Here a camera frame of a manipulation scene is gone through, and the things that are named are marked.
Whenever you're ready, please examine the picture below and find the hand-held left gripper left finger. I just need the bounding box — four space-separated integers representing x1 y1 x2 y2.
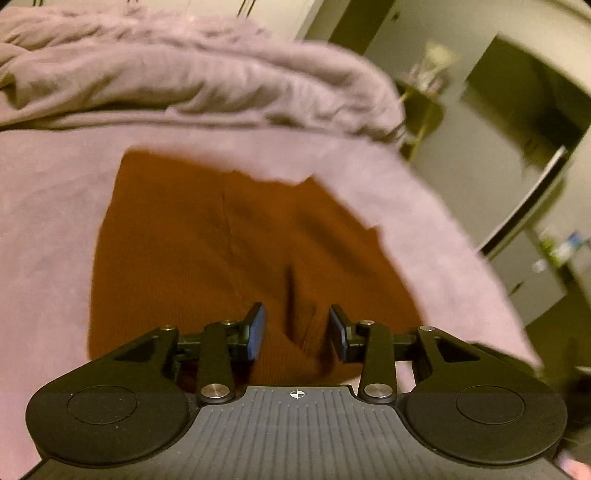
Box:
92 302 267 403

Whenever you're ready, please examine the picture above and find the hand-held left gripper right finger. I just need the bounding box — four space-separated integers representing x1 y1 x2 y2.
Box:
328 305 509 403

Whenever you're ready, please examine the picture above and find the brown button cardigan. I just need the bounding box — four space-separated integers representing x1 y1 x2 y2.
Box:
88 148 428 393

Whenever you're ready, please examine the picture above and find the lilac bed sheet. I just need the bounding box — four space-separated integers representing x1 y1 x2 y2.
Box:
0 111 550 480

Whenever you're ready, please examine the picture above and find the yellow-green side table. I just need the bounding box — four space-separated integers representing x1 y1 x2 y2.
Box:
394 78 446 160

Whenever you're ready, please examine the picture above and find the crumpled lilac duvet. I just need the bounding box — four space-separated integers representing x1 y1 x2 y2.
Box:
0 7 407 144

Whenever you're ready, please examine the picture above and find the white paper decoration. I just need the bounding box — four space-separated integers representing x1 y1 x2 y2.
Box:
409 41 460 90

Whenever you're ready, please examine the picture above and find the dark wall panel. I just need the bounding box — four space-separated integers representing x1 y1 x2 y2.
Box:
323 0 398 47

